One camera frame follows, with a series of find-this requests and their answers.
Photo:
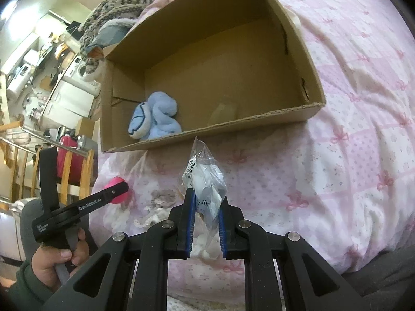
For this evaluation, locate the white washing machine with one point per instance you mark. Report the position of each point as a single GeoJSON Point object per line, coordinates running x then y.
{"type": "Point", "coordinates": [82, 71]}

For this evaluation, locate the blue fur-trimmed garment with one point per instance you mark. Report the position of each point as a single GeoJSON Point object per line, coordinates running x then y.
{"type": "Point", "coordinates": [110, 35]}

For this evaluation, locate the brown patterned knitted blanket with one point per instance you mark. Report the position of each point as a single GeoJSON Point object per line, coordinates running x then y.
{"type": "Point", "coordinates": [123, 0]}

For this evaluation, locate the pink soft puff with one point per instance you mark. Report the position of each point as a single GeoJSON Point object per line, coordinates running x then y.
{"type": "Point", "coordinates": [121, 198]}

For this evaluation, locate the red suitcase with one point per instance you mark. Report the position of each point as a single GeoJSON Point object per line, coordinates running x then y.
{"type": "Point", "coordinates": [69, 158]}

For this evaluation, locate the white scrunchie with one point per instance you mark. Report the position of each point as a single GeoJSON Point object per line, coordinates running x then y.
{"type": "Point", "coordinates": [155, 216]}

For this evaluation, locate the clear plastic bag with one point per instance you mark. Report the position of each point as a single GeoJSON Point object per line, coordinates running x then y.
{"type": "Point", "coordinates": [142, 184]}

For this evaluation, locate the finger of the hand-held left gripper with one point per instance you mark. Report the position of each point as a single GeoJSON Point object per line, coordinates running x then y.
{"type": "Point", "coordinates": [116, 192]}

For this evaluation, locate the metal handrail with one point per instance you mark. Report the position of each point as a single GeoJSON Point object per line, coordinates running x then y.
{"type": "Point", "coordinates": [81, 142]}

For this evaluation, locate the plastic bag with white item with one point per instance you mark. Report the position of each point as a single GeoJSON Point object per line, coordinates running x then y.
{"type": "Point", "coordinates": [207, 181]}

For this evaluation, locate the pink checked quilt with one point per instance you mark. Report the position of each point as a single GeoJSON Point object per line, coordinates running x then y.
{"type": "Point", "coordinates": [356, 136]}

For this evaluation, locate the wooden chair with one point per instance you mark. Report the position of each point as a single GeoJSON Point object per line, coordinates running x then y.
{"type": "Point", "coordinates": [66, 171]}

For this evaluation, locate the brown cardboard box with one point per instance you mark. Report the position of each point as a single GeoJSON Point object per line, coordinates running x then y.
{"type": "Point", "coordinates": [210, 71]}

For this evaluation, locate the taupe scrunchie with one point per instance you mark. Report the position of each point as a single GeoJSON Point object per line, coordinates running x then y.
{"type": "Point", "coordinates": [163, 197]}

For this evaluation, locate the person's left forearm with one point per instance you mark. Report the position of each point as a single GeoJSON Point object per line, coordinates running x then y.
{"type": "Point", "coordinates": [22, 291]}

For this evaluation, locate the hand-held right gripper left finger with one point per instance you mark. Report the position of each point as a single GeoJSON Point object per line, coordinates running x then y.
{"type": "Point", "coordinates": [189, 223]}

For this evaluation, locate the person's left hand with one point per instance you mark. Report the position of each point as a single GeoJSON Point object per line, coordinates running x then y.
{"type": "Point", "coordinates": [48, 265]}

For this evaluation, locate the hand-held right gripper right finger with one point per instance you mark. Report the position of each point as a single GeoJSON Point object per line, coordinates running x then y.
{"type": "Point", "coordinates": [223, 233]}

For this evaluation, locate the person's right leg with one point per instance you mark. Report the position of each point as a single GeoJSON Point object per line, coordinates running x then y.
{"type": "Point", "coordinates": [382, 281]}

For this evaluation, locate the white floor cabinets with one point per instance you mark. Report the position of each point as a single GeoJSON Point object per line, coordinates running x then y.
{"type": "Point", "coordinates": [69, 103]}

